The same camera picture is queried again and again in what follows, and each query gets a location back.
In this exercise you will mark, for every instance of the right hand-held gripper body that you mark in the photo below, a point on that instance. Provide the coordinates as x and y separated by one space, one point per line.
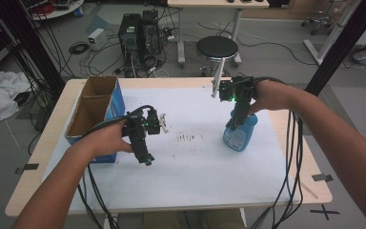
235 89

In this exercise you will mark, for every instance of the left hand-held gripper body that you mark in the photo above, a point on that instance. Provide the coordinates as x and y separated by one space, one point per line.
152 124

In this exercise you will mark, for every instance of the blue spray bottle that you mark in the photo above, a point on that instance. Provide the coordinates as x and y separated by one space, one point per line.
241 136

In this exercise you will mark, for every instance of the person's right hand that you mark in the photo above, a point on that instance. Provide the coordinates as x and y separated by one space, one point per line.
270 95

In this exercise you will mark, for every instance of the person's left hand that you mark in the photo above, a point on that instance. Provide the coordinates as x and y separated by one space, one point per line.
108 140

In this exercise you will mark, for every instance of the black round stool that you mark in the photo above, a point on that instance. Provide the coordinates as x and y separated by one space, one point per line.
217 47

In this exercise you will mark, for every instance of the white table mat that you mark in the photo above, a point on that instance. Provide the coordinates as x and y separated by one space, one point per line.
187 171

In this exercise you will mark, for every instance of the open cardboard box blue sides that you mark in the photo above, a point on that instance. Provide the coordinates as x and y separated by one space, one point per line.
90 108

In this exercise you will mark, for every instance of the light wooden desk white legs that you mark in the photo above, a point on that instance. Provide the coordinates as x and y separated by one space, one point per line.
216 3

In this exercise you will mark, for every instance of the black computer tower green label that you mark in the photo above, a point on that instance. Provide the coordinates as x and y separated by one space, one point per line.
129 38

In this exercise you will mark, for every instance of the black tape strip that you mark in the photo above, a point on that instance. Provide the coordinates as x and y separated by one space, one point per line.
322 177
27 167

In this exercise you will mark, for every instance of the small white box device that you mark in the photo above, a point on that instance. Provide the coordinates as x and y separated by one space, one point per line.
97 38

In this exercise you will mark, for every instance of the white metal stand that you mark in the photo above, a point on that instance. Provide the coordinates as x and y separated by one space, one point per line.
330 38

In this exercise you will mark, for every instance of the office chair wheeled base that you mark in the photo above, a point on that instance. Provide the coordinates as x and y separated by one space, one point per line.
319 20

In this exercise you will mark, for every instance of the black tape cross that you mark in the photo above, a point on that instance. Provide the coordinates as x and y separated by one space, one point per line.
324 212

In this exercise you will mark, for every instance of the white crumpled cloth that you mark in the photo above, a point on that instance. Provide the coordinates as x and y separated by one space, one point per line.
0 95

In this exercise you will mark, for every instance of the round white table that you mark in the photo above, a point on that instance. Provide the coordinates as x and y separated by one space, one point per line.
60 9

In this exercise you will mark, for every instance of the black frame post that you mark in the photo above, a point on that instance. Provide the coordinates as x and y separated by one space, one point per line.
28 41
343 44

